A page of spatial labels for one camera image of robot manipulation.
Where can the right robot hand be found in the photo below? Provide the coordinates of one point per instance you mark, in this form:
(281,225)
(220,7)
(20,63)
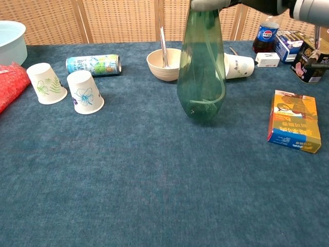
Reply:
(210,4)

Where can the green plastic spray bottle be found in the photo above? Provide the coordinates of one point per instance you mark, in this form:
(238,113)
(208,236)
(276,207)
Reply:
(200,77)

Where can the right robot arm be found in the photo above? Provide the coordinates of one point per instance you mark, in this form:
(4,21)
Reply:
(311,10)

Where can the cola bottle blue cap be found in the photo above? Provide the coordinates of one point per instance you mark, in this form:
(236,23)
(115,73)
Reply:
(266,36)

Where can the metal spoon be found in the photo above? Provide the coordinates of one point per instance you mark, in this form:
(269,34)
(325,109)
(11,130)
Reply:
(163,46)
(233,50)

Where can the white paper cup small print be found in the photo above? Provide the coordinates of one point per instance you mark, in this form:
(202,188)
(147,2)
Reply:
(239,67)

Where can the small white box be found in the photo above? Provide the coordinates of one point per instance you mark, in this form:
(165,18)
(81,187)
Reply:
(267,60)

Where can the beige ribbed bowl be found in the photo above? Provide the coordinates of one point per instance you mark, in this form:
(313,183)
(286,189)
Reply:
(164,72)

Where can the blue white carton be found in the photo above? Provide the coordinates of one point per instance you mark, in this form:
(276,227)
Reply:
(285,49)

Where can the woven folding screen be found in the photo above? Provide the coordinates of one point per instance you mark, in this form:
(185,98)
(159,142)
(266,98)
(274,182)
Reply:
(120,20)

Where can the black rectangular tin can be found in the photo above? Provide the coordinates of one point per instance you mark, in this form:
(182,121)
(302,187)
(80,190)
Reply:
(306,69)

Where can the blue green drink can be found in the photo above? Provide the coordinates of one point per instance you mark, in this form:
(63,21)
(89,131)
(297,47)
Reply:
(92,65)

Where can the orange yellow snack box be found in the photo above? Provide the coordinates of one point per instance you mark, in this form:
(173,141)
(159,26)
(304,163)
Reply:
(293,123)

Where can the paper cup blue flower print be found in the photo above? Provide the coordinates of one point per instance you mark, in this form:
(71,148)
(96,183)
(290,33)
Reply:
(83,92)

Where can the paper cup green fern print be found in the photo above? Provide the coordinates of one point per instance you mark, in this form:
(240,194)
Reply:
(45,82)

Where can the light blue plastic basin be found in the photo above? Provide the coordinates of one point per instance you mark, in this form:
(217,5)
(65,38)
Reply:
(11,43)

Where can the blue table cloth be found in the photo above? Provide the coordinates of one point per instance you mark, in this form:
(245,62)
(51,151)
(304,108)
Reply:
(102,180)

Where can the red mesh bag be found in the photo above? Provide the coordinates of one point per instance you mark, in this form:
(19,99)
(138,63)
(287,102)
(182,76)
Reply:
(10,82)

